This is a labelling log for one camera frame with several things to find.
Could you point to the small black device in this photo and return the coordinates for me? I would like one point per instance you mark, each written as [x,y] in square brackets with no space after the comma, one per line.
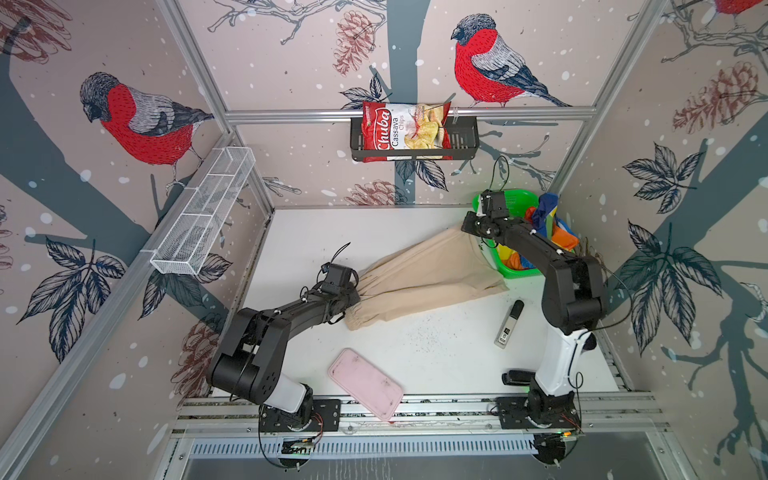
[516,377]

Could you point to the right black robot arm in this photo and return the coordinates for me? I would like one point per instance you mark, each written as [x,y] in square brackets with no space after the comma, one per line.
[574,299]

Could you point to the white wire wall basket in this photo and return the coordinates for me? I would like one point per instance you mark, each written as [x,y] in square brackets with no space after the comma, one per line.
[193,233]

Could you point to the beige shorts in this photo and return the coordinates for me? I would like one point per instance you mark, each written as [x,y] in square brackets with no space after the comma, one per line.
[442,271]

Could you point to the green plastic basket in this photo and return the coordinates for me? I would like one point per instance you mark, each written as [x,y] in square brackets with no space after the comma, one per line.
[488,249]

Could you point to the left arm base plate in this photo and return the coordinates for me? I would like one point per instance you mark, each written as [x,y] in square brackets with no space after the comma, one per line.
[317,415]

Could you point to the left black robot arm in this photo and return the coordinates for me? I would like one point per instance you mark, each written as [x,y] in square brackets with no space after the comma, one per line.
[248,361]

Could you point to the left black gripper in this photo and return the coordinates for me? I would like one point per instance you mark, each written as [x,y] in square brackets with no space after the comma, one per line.
[354,296]

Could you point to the black wire wall basket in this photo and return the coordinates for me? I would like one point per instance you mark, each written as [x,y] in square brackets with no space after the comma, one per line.
[461,132]

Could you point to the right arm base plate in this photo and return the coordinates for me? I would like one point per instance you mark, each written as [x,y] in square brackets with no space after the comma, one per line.
[519,412]

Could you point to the red cassava chips bag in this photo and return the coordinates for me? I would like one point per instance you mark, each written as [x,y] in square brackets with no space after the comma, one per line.
[389,127]

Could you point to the pink plastic tray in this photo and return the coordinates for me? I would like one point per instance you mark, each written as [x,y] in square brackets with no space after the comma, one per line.
[366,384]

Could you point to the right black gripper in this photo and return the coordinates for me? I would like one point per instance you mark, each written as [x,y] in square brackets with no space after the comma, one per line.
[466,226]

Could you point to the multicoloured shorts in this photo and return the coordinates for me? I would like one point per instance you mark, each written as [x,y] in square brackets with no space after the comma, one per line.
[541,213]

